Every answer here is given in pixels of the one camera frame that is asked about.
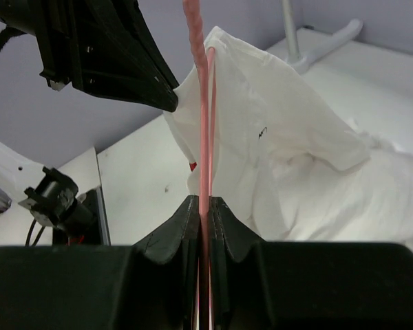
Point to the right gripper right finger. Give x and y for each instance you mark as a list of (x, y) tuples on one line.
[(258, 284)]

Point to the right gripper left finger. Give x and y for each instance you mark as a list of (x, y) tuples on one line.
[(148, 285)]

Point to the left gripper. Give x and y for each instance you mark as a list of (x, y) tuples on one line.
[(114, 55)]

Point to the pink wire hanger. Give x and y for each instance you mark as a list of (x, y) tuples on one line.
[(204, 62)]

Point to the white t-shirt red print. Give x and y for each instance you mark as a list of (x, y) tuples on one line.
[(288, 166)]

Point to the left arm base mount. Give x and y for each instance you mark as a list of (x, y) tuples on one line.
[(89, 222)]

